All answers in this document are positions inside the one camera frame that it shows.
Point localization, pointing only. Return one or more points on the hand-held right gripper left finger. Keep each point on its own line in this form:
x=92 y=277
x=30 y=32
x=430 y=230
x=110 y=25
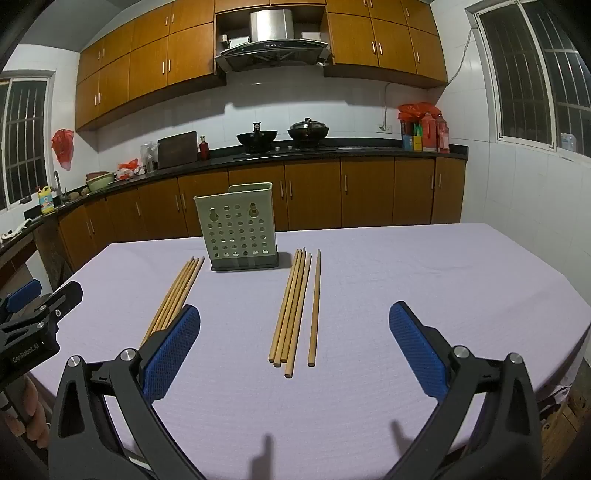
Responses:
x=173 y=346

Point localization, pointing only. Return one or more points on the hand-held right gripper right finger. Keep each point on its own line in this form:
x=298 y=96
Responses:
x=415 y=346

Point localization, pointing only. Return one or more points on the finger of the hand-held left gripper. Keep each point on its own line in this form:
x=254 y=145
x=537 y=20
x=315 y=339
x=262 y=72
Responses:
x=64 y=295
x=25 y=293

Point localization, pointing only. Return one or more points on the green perforated utensil holder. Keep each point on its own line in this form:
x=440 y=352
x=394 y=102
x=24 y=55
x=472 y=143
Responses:
x=240 y=221

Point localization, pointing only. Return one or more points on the person's left hand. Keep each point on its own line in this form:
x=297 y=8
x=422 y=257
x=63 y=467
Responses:
x=32 y=415

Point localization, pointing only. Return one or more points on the white cloth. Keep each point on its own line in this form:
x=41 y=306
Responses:
x=16 y=230

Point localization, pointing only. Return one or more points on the yellow dish soap bottle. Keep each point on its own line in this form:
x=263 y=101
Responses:
x=47 y=201

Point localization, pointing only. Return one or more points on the metal faucet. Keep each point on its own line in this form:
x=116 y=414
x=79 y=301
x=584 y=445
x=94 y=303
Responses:
x=57 y=184

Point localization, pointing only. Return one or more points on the green basin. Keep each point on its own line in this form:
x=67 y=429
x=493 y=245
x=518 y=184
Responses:
x=99 y=182

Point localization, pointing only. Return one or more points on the red bag on counter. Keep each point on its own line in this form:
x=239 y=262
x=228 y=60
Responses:
x=127 y=170

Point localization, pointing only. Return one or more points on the hanging red plastic bag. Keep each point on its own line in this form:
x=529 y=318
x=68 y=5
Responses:
x=62 y=145

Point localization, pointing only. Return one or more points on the barred small window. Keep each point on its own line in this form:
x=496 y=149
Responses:
x=23 y=138

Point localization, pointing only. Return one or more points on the wooden lower kitchen cabinets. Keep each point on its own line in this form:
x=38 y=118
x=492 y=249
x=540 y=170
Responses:
x=369 y=194

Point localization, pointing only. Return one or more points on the dark wooden cutting board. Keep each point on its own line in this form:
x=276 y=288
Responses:
x=178 y=150

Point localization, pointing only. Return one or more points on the black kitchen countertop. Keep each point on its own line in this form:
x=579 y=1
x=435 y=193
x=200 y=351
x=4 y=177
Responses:
x=221 y=161

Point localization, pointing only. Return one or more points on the small red bottle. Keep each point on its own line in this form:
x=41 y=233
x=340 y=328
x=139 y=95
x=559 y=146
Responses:
x=204 y=150

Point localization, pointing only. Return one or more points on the coloured condiment boxes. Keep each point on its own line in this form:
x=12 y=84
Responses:
x=411 y=138

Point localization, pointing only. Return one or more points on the large red bottles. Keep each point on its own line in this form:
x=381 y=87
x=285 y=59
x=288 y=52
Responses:
x=436 y=136

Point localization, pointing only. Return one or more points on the black wok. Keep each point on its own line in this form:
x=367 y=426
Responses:
x=257 y=138

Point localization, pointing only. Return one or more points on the gas stove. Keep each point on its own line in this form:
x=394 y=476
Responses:
x=286 y=151

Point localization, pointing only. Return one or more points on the red bag over condiments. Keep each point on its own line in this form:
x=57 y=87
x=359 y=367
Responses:
x=418 y=110

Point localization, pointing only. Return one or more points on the black pot with lid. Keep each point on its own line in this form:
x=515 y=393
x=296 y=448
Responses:
x=308 y=131

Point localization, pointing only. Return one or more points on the bottles on windowsill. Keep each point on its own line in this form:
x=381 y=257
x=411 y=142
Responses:
x=569 y=142

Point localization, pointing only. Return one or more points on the barred large window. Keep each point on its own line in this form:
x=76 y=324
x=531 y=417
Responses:
x=521 y=78

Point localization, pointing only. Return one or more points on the steel range hood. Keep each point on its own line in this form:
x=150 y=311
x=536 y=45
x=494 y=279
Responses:
x=272 y=50

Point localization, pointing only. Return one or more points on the white wall socket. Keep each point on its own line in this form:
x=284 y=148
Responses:
x=384 y=128

